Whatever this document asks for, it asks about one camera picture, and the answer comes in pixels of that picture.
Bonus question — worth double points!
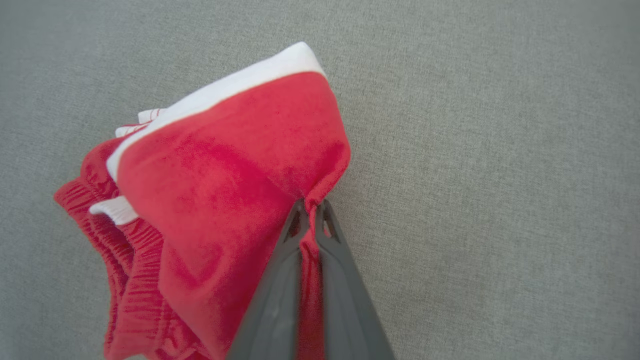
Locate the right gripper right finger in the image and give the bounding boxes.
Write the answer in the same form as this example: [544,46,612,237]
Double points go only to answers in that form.
[315,199,396,360]

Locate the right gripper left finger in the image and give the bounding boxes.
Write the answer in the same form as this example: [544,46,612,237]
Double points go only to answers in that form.
[227,199,311,360]

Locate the red shorts with white trim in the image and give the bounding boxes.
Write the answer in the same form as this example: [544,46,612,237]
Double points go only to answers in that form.
[53,41,352,360]

